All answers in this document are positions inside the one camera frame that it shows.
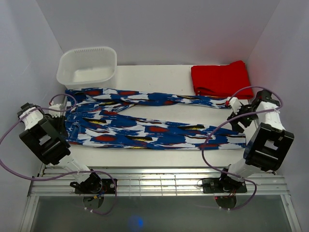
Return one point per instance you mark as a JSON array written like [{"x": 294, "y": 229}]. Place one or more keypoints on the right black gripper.
[{"x": 236, "y": 126}]

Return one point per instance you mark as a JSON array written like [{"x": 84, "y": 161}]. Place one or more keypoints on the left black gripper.
[{"x": 61, "y": 126}]

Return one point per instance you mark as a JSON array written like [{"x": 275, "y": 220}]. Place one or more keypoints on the blue patterned trousers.
[{"x": 94, "y": 119}]

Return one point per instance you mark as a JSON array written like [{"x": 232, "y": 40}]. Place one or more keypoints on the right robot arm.
[{"x": 268, "y": 146}]

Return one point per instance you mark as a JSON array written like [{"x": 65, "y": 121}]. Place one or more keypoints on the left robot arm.
[{"x": 45, "y": 135}]

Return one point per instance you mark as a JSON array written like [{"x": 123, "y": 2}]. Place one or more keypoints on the red folded trousers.
[{"x": 221, "y": 80}]

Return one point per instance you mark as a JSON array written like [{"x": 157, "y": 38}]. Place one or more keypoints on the white plastic basin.
[{"x": 88, "y": 67}]

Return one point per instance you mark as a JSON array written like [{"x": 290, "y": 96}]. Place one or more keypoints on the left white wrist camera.
[{"x": 56, "y": 110}]

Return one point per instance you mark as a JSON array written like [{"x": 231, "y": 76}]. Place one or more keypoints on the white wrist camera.
[
  {"x": 56, "y": 110},
  {"x": 234, "y": 104}
]

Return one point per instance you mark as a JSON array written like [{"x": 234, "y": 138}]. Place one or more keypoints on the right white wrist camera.
[{"x": 234, "y": 104}]

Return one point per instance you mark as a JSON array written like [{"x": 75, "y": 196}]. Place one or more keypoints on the aluminium rail frame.
[{"x": 159, "y": 193}]

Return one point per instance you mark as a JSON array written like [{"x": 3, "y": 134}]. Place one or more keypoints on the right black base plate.
[{"x": 217, "y": 185}]

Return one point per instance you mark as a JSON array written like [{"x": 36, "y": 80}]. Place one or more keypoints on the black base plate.
[
  {"x": 217, "y": 185},
  {"x": 107, "y": 187}
]

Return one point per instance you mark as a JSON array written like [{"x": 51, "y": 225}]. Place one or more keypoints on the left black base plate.
[{"x": 107, "y": 187}]

